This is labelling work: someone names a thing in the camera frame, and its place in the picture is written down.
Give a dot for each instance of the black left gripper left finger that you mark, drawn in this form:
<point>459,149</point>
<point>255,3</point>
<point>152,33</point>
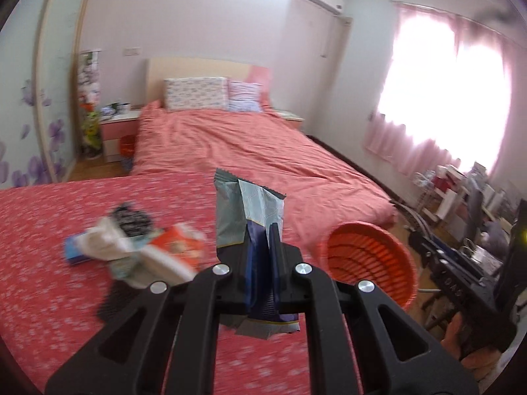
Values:
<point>165,340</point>

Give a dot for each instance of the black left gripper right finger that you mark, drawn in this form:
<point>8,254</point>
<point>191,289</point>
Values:
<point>359,340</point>

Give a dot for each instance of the grey blue snack wrapper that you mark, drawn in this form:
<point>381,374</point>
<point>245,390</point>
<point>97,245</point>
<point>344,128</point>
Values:
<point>249,218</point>

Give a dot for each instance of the person right hand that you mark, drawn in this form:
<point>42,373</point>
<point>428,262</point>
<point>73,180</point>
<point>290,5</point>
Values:
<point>484,364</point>

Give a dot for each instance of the black mesh mat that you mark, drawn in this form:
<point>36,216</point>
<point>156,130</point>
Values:
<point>120,296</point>

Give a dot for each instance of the orange plastic laundry basket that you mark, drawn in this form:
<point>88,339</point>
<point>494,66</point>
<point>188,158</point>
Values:
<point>358,250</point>

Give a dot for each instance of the light green cloth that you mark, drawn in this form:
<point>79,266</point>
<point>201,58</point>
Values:
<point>131,271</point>

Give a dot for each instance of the crumpled white tissue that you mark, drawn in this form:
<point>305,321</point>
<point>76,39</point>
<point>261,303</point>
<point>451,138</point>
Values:
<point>105,241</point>

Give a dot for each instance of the blue tissue packet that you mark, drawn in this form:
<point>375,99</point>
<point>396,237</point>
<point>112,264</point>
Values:
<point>72,254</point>

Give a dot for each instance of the red instant noodle cup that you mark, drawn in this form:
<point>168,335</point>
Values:
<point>176,255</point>

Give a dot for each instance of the black floral cloth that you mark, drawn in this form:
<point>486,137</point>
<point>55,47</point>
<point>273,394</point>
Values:
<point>132,222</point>

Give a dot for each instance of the salmon pink bed duvet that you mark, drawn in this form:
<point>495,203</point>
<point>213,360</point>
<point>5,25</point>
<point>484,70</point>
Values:
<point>322,191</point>

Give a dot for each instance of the cluttered desk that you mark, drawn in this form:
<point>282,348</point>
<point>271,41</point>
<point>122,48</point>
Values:
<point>485,298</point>

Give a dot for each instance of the small red bin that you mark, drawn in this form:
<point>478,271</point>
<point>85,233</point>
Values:
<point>127,145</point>

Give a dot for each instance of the pink white left nightstand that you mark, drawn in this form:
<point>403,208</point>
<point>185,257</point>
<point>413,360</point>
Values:
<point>113,129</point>

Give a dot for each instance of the right bedside nightstand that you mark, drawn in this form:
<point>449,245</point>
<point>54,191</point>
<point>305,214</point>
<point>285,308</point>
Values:
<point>291,119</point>

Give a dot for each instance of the pink window curtain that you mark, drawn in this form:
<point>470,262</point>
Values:
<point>447,94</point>

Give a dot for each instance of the pink striped pillow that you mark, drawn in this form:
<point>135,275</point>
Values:
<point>244,96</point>

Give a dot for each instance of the floral white pillow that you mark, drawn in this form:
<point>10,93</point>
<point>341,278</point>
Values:
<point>201,93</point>

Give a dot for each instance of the plush toy hanging rack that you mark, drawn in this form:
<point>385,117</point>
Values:
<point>88,86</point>

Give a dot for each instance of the beige pink headboard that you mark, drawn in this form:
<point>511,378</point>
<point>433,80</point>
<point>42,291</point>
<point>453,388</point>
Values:
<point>172,67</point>

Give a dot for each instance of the floral sliding wardrobe door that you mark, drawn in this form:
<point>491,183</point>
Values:
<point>39,53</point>

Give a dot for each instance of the white wall socket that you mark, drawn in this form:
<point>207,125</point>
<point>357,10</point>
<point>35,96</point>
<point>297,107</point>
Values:
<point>132,51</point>

